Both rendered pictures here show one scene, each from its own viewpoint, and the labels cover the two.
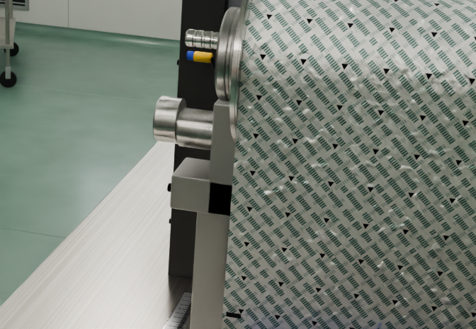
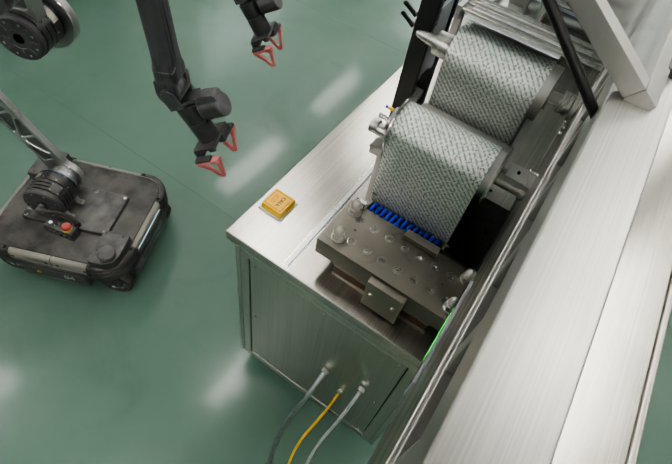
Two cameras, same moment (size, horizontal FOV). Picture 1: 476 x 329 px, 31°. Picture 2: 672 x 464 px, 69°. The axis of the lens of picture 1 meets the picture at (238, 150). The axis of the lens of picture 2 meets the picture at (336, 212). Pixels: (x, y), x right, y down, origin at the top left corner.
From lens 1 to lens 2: 69 cm
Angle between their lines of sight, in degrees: 35
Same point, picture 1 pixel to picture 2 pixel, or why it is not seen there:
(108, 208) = (373, 99)
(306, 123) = (402, 158)
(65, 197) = (388, 14)
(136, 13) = not seen: outside the picture
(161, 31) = not seen: outside the picture
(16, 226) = (359, 28)
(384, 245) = (418, 195)
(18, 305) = (325, 143)
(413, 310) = (422, 213)
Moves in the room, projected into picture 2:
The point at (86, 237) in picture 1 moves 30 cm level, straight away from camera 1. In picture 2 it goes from (358, 115) to (374, 66)
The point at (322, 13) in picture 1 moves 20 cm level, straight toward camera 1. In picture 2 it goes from (416, 129) to (377, 185)
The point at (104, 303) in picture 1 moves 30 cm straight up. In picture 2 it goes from (354, 150) to (371, 75)
